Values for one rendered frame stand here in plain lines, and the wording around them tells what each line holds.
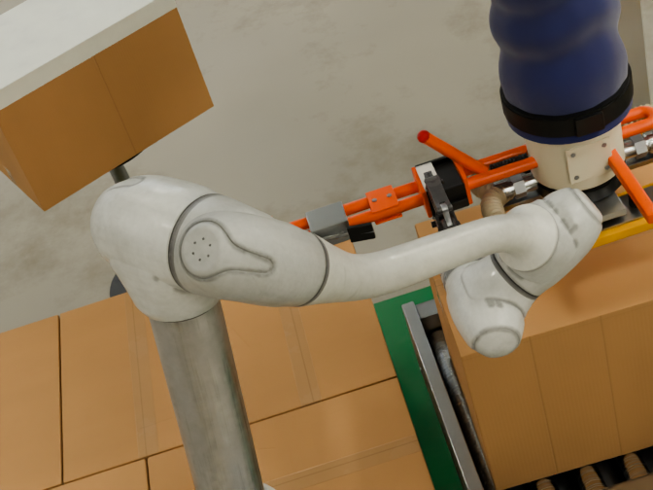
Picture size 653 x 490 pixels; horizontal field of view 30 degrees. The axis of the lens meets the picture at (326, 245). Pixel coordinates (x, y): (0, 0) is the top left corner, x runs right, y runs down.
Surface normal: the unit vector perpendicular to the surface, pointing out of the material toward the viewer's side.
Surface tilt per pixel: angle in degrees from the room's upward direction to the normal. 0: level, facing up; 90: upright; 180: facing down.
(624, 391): 90
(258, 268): 80
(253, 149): 0
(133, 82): 90
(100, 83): 90
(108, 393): 0
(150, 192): 4
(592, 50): 75
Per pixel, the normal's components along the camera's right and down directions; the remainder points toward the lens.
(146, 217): -0.52, -0.31
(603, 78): 0.48, 0.50
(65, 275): -0.25, -0.73
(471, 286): -0.66, -0.46
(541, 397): 0.15, 0.61
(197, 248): -0.47, -0.10
